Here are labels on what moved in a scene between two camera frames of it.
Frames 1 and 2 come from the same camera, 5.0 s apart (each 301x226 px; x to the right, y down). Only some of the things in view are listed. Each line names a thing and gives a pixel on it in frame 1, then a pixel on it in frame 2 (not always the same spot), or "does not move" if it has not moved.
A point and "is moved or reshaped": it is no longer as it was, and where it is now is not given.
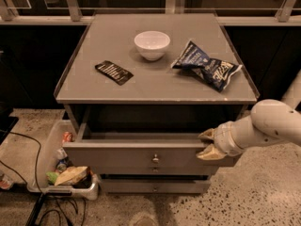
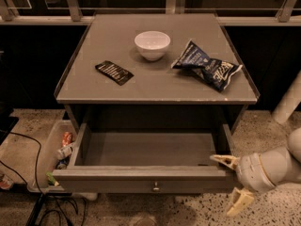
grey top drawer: x=137 y=150 is moved or reshaped
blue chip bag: x=213 y=72 does not move
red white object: x=7 y=184 does not move
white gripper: x=223 y=139 -> x=249 y=170
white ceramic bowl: x=152 y=43 does not move
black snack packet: x=113 y=72 does not move
